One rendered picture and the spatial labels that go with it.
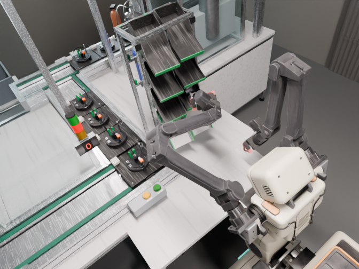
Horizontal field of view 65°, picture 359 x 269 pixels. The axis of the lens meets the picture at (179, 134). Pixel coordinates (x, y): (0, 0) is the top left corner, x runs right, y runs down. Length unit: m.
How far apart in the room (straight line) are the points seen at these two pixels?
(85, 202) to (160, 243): 0.48
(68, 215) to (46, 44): 3.54
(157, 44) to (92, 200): 0.92
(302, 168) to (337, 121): 2.25
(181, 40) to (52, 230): 1.19
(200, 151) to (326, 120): 1.86
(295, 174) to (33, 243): 1.32
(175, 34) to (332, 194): 1.95
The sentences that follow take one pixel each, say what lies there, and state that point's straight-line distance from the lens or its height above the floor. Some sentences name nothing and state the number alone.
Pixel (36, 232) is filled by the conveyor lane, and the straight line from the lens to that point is 1.75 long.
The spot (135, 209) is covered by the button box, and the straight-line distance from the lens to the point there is 1.53.
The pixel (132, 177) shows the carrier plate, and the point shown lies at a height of 0.97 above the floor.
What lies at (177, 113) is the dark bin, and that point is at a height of 1.20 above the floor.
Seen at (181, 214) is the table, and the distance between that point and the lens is 1.58.
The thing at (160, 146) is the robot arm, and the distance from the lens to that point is 0.96.
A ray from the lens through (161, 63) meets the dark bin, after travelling 1.36.
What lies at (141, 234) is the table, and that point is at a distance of 1.57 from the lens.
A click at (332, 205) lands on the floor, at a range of 2.73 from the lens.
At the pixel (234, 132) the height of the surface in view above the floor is 0.86.
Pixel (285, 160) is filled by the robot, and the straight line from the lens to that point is 1.12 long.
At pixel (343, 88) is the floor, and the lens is 3.82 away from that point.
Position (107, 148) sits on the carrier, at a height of 0.97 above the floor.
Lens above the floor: 2.27
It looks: 47 degrees down
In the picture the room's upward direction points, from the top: 10 degrees counter-clockwise
